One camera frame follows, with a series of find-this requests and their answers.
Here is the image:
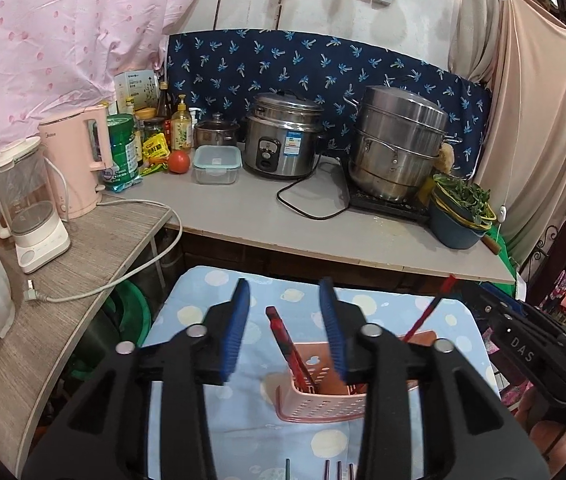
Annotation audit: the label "glass jar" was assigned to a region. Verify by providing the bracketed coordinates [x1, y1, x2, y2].
[141, 117, 167, 142]

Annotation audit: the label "clear plastic food container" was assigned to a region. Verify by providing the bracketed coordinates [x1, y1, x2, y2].
[192, 144, 243, 185]

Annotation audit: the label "yellow pump bottle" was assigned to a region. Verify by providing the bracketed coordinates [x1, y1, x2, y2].
[170, 94, 194, 154]

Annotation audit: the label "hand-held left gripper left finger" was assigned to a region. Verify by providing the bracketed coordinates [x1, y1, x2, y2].
[23, 279, 252, 480]

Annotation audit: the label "blue green snack packet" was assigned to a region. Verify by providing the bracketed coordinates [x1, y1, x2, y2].
[104, 164, 143, 195]

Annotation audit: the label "white glass blender jug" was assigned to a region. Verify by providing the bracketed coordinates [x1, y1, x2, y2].
[0, 136, 72, 275]

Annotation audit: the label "bowls with green vegetables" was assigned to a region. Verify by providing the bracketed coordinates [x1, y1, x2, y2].
[428, 185, 498, 252]

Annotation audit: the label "white power cord with plug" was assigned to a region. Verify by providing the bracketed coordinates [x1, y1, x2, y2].
[23, 197, 184, 305]

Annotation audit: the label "red patterned chopstick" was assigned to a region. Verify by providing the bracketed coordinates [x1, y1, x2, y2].
[265, 306, 309, 391]
[401, 275, 456, 343]
[275, 320, 320, 392]

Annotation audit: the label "small steel lidded pot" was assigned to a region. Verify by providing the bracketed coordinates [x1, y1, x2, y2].
[193, 112, 240, 150]

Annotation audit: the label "steel rice cooker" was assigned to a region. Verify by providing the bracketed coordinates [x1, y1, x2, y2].
[241, 90, 327, 181]

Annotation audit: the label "dark sauce bottle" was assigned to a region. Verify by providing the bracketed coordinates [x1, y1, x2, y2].
[156, 81, 173, 136]

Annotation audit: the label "green leafy vegetables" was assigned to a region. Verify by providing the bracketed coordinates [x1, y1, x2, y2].
[432, 172, 493, 222]

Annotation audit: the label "blue planet print tablecloth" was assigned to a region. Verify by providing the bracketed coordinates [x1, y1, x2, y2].
[140, 265, 495, 480]

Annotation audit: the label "black power cord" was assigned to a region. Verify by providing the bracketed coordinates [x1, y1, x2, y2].
[276, 155, 353, 222]

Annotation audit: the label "navy leaf print cloth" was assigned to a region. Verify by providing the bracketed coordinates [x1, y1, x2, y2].
[164, 29, 495, 182]

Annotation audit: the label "pink perforated utensil basket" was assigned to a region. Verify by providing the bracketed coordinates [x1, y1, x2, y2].
[275, 330, 438, 423]

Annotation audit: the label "red tomato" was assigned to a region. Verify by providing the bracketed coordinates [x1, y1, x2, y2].
[167, 150, 192, 175]

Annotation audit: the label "green tin can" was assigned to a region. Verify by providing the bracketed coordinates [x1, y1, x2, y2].
[106, 113, 143, 182]

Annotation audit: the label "black induction cooktop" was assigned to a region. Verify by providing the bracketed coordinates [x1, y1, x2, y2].
[344, 180, 435, 224]

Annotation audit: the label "yellow seasoning packet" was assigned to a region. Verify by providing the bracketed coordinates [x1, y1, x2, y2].
[141, 133, 171, 162]

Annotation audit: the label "beige curtain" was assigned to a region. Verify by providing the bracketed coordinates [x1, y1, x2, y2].
[449, 0, 566, 286]

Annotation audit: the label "pink dotted curtain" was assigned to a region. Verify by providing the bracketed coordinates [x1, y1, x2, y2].
[0, 0, 226, 178]

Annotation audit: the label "green plastic tub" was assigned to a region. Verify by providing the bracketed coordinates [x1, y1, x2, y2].
[105, 280, 155, 341]

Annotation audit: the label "brown loofah sponge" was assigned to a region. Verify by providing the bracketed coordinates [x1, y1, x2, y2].
[436, 142, 456, 173]

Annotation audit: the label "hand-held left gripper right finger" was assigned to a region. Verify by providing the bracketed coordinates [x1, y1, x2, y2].
[318, 279, 550, 480]

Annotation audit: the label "pink electric kettle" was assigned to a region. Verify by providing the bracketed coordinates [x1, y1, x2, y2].
[37, 104, 114, 220]

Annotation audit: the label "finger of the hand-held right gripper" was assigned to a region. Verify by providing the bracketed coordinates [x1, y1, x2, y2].
[474, 305, 511, 343]
[456, 282, 566, 343]

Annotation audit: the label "large steel steamer pot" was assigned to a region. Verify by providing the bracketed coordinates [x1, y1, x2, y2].
[344, 84, 463, 204]

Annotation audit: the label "white carton box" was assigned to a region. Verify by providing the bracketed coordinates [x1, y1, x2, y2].
[114, 69, 162, 114]

